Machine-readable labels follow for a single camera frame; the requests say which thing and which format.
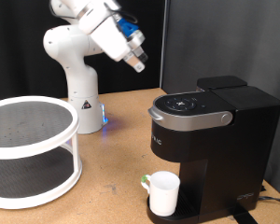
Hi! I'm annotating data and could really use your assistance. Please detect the black robot camera cable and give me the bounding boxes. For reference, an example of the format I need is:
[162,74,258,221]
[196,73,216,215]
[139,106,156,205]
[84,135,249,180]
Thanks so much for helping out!
[104,1,138,24]

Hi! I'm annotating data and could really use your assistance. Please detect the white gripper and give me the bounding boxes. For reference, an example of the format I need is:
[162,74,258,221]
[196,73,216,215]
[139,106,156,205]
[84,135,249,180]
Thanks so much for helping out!
[90,17,149,74]

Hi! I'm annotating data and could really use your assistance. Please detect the black Keurig coffee machine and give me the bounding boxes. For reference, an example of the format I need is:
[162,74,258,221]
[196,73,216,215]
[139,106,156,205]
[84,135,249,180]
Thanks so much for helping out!
[146,75,280,224]

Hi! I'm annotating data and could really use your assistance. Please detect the white two-tier turntable shelf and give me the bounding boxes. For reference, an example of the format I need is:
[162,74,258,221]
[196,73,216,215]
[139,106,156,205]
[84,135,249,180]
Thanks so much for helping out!
[0,95,83,210]

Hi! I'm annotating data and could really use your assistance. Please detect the black curtain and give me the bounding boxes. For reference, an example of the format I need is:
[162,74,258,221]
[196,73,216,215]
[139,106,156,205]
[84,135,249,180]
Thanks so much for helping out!
[0,0,165,104]

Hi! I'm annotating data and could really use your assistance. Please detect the gray partition panel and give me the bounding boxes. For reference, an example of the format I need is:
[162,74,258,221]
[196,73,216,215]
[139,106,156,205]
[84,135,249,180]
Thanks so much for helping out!
[161,0,280,200]

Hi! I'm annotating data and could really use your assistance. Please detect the white mug with green mark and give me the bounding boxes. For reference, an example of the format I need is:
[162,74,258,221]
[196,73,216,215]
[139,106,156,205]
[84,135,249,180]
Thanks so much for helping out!
[140,170,181,217]

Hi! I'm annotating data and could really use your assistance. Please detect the black machine power cable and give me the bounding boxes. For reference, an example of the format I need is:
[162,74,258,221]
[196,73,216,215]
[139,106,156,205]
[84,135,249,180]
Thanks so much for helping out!
[258,195,280,206]

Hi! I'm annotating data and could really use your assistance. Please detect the black tape strip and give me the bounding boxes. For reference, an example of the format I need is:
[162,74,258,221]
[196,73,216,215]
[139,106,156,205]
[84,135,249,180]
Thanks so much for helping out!
[229,204,258,224]

